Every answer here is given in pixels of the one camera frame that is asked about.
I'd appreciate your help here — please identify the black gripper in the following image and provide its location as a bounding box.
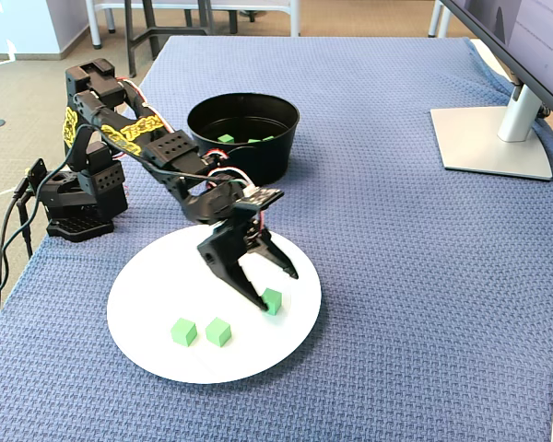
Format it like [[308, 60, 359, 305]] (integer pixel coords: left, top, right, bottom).
[[182, 182, 300, 313]]

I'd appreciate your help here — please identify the white round plate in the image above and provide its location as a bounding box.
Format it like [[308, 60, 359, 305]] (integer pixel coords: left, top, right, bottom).
[[106, 224, 323, 385]]

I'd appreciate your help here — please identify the black metal bucket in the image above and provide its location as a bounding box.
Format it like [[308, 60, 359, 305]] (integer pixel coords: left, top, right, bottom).
[[186, 92, 301, 191]]

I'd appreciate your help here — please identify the blue woven table cloth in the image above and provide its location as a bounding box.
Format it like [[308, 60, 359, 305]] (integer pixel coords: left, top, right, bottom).
[[0, 36, 553, 442]]

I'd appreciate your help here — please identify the silver computer monitor with stand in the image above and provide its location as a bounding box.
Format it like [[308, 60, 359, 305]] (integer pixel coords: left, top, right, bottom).
[[430, 0, 553, 182]]

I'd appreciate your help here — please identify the white table leg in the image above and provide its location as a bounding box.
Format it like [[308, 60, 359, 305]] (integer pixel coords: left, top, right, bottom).
[[426, 0, 451, 41]]

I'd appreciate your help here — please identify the small camera circuit board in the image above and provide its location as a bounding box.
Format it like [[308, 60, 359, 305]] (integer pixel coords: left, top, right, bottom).
[[241, 185, 286, 209]]

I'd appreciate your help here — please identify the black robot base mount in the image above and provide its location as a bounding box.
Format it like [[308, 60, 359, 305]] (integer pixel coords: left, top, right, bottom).
[[27, 158, 116, 244]]

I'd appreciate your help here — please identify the thin black plug cable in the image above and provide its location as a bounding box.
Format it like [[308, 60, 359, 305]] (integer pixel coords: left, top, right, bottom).
[[17, 197, 36, 260]]

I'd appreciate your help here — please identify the thick black cable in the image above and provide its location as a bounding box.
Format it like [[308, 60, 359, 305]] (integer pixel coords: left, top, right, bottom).
[[0, 183, 33, 323]]

